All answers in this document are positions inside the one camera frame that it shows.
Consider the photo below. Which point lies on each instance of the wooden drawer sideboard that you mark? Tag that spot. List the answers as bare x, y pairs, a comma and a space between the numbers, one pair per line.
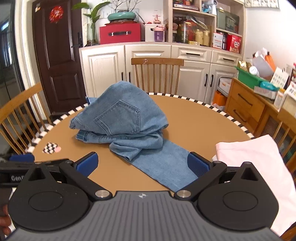
245, 104

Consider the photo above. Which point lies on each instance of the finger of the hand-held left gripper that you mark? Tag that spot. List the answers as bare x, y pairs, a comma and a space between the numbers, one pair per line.
22, 158

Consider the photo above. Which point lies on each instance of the white printed card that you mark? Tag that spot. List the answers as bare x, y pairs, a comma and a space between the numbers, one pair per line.
279, 78

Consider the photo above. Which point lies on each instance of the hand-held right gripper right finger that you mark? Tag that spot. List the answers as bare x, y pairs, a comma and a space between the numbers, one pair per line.
196, 164

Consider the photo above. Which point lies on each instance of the houndstooth patch sticker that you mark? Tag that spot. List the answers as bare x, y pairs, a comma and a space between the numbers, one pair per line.
51, 147

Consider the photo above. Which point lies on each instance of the red storage box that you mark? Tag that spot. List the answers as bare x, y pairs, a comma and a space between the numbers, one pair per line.
120, 33

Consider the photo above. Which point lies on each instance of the white sideboard cabinet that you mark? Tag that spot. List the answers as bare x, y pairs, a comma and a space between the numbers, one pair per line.
106, 69

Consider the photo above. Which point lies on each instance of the wooden spindle chair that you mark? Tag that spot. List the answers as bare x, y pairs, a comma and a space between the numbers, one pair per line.
157, 61
286, 114
20, 97

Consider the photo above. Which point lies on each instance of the glass jar dark contents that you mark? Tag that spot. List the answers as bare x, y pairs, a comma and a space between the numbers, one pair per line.
182, 33

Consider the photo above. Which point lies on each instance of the glass sliding door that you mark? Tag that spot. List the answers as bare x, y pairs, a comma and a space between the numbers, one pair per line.
7, 58

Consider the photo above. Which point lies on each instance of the white paper bag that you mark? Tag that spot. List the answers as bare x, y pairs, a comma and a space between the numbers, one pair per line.
261, 63

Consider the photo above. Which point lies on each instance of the white shelf unit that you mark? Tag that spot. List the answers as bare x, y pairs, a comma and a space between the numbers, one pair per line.
209, 17

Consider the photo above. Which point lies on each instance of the teal tissue packet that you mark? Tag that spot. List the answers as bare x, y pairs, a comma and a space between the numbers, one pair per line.
269, 85

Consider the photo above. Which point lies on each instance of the person's left hand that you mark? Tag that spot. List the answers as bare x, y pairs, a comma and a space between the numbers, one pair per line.
4, 220

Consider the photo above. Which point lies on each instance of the red gift box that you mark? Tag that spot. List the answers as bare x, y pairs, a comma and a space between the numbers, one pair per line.
234, 43

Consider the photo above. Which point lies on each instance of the green plastic bin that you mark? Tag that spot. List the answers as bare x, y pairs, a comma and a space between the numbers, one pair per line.
248, 78

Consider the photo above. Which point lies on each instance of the blue denim jeans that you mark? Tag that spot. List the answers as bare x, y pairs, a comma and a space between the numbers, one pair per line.
120, 115

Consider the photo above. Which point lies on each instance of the green storage case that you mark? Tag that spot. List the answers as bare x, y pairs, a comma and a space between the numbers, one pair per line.
227, 20

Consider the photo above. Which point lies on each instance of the dark brown door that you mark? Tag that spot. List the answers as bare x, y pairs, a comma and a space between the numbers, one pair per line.
60, 69

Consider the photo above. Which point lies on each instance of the pale pink shirt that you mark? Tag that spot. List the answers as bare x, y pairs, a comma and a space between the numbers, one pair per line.
254, 157

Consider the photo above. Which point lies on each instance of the orange bag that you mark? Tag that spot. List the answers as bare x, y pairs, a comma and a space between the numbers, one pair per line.
219, 98

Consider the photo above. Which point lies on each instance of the purple bottle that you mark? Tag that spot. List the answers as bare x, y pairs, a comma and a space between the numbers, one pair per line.
159, 34

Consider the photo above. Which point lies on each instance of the red round door decoration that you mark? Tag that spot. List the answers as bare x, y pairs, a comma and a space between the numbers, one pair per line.
56, 14

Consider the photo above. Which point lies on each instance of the orange packet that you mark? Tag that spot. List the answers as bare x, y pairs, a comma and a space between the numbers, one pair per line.
270, 61

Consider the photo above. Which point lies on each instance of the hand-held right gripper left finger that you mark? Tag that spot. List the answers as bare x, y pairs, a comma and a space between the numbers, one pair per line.
89, 162

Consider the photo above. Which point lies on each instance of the white and red carton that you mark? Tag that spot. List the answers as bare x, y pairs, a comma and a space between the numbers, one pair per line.
217, 40

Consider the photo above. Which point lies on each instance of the green plant in glass vase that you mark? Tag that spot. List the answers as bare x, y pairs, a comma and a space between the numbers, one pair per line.
92, 14

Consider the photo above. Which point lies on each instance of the white toy robot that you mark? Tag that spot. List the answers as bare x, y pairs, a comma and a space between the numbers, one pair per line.
211, 6

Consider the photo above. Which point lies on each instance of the cream bottle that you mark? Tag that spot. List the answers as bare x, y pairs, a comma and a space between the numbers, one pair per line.
206, 38
199, 37

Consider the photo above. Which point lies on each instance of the teal bowl planter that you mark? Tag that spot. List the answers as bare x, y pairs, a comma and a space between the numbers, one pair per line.
122, 16

